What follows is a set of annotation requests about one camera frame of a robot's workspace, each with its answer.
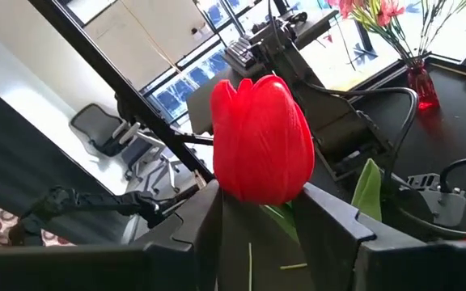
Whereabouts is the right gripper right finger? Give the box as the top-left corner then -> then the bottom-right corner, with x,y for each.
293,182 -> 466,291

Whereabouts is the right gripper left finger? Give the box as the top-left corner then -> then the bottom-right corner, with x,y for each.
0,180 -> 224,291

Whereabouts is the red glass vase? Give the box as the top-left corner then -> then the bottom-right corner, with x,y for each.
406,60 -> 441,111

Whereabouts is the black white office chair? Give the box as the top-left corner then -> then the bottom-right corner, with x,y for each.
70,103 -> 182,196

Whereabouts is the dark grey partition panel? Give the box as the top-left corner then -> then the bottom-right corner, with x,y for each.
0,78 -> 133,243

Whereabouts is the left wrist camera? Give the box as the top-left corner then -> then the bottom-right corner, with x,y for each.
405,172 -> 466,228

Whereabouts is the black frame post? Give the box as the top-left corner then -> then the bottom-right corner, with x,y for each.
28,0 -> 218,183

